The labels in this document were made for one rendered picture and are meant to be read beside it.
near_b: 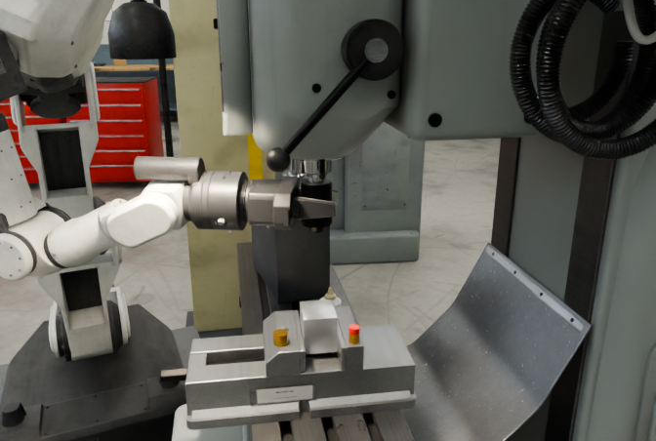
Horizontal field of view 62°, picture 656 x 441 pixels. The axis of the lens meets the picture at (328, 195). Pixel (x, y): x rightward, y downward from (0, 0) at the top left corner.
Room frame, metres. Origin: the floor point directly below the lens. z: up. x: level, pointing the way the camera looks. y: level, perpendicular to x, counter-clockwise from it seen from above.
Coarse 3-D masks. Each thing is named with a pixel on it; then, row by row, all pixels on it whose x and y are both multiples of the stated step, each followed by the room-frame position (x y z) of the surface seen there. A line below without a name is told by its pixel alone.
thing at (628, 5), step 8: (624, 0) 0.57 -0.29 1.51; (632, 0) 0.57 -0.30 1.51; (624, 8) 0.58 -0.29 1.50; (632, 8) 0.57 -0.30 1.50; (632, 16) 0.57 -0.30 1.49; (632, 24) 0.57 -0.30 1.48; (632, 32) 0.58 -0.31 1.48; (640, 32) 0.58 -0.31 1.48; (640, 40) 0.58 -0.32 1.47; (648, 40) 0.58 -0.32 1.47
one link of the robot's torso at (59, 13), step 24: (0, 0) 0.89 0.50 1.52; (24, 0) 0.90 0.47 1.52; (48, 0) 0.92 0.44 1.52; (72, 0) 0.95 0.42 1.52; (96, 0) 1.01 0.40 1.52; (0, 24) 0.88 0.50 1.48; (24, 24) 0.89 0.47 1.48; (48, 24) 0.91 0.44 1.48; (72, 24) 0.94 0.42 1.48; (96, 24) 1.06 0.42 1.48; (24, 48) 0.91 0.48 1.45; (48, 48) 0.92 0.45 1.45; (72, 48) 0.97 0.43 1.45; (96, 48) 1.15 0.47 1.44; (24, 72) 0.95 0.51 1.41; (48, 72) 0.96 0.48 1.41; (72, 72) 1.08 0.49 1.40
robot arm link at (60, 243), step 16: (48, 208) 0.89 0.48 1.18; (16, 224) 0.82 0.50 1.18; (32, 224) 0.83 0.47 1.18; (48, 224) 0.85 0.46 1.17; (64, 224) 0.81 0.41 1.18; (80, 224) 0.80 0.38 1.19; (96, 224) 0.79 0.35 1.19; (32, 240) 0.80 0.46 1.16; (48, 240) 0.81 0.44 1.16; (64, 240) 0.79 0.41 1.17; (80, 240) 0.79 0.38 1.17; (96, 240) 0.79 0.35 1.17; (48, 256) 0.80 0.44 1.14; (64, 256) 0.79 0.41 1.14; (80, 256) 0.80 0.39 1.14; (96, 256) 0.81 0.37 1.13; (32, 272) 0.80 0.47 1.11; (48, 272) 0.81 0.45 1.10
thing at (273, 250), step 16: (256, 240) 1.21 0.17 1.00; (272, 240) 1.07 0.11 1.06; (288, 240) 1.06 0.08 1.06; (304, 240) 1.07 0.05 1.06; (320, 240) 1.08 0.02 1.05; (256, 256) 1.21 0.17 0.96; (272, 256) 1.07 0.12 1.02; (288, 256) 1.06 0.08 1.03; (304, 256) 1.07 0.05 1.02; (320, 256) 1.08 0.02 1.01; (272, 272) 1.08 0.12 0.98; (288, 272) 1.06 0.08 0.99; (304, 272) 1.07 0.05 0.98; (320, 272) 1.08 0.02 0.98; (272, 288) 1.08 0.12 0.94; (288, 288) 1.06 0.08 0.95; (304, 288) 1.07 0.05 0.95; (320, 288) 1.08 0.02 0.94
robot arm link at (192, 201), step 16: (144, 160) 0.78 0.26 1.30; (160, 160) 0.77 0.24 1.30; (176, 160) 0.77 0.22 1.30; (192, 160) 0.77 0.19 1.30; (144, 176) 0.77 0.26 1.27; (160, 176) 0.77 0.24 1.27; (176, 176) 0.77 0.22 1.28; (192, 176) 0.76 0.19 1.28; (208, 176) 0.78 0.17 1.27; (144, 192) 0.76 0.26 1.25; (160, 192) 0.76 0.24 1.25; (176, 192) 0.76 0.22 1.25; (192, 192) 0.75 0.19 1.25; (208, 192) 0.75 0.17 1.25; (192, 208) 0.75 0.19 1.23; (176, 224) 0.77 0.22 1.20; (208, 224) 0.76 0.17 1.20
